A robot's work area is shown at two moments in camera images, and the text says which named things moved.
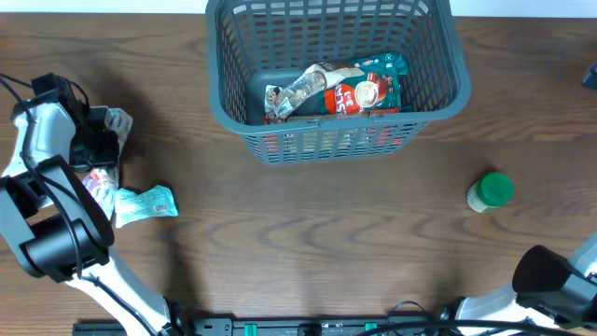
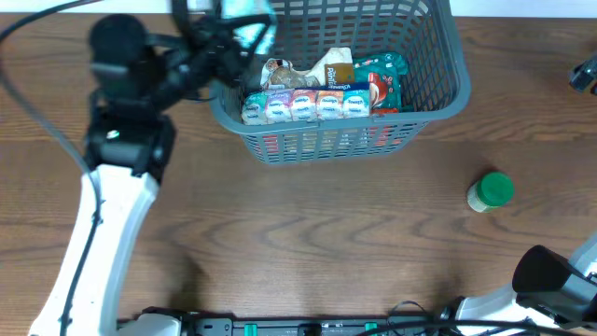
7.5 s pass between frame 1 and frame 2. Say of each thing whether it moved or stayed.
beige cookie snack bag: moved
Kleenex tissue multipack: moved
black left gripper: moved
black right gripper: moved
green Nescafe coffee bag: stayed
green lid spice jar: stayed
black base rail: stayed
